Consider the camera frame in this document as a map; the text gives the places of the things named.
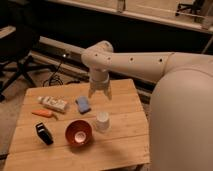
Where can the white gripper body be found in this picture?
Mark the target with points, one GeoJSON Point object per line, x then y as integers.
{"type": "Point", "coordinates": [99, 79]}

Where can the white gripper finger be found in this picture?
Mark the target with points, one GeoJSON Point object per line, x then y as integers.
{"type": "Point", "coordinates": [90, 92]}
{"type": "Point", "coordinates": [108, 93]}

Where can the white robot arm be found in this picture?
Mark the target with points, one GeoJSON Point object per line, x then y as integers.
{"type": "Point", "coordinates": [181, 104]}

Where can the white paper cup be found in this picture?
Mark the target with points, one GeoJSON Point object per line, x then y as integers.
{"type": "Point", "coordinates": [102, 121]}

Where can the red bowl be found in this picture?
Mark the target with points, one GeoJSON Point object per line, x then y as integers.
{"type": "Point", "coordinates": [78, 133]}

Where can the orange marker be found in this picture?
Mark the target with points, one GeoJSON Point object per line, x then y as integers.
{"type": "Point", "coordinates": [44, 113]}

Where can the black stapler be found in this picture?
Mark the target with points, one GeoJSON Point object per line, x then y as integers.
{"type": "Point", "coordinates": [44, 134]}

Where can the black office chair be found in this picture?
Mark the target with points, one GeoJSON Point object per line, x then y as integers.
{"type": "Point", "coordinates": [15, 45]}

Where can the distant office chair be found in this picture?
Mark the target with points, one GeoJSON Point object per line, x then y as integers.
{"type": "Point", "coordinates": [198, 8]}

